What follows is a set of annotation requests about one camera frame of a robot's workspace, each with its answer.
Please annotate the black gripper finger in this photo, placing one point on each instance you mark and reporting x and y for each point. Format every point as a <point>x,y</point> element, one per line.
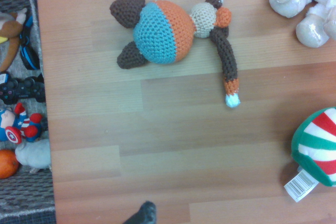
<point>143,214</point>

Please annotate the brown blue orange crochet monkey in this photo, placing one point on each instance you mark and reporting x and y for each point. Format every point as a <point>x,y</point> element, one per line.
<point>157,35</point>

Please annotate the woven wicker basket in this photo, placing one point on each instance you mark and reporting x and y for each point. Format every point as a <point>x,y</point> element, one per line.
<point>26,195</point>

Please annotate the grey plush toy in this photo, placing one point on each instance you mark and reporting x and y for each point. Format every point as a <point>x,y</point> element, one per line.
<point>34,155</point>

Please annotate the Captain America plush figure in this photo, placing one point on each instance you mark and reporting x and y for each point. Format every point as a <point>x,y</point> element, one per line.
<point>13,134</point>

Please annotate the black game controller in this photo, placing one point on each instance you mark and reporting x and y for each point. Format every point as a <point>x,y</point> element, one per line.
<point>21,90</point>

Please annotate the green red white plush ball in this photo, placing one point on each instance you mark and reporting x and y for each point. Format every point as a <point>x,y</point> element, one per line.
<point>315,142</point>

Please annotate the blue black headphones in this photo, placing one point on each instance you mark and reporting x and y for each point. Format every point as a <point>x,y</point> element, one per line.
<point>29,58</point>

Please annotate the brown plush animal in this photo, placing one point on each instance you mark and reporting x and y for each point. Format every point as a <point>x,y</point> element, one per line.
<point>10,27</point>

